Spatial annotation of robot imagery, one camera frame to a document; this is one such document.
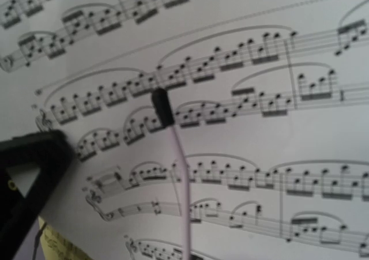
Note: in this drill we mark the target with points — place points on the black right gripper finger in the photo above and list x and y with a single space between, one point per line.
32 166

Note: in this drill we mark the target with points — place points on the white perforated music stand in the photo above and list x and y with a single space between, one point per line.
178 156

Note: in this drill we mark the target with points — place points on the white sheet music page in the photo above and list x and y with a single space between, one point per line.
270 100

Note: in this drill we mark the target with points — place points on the yellow sheet music page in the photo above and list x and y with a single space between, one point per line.
60 247

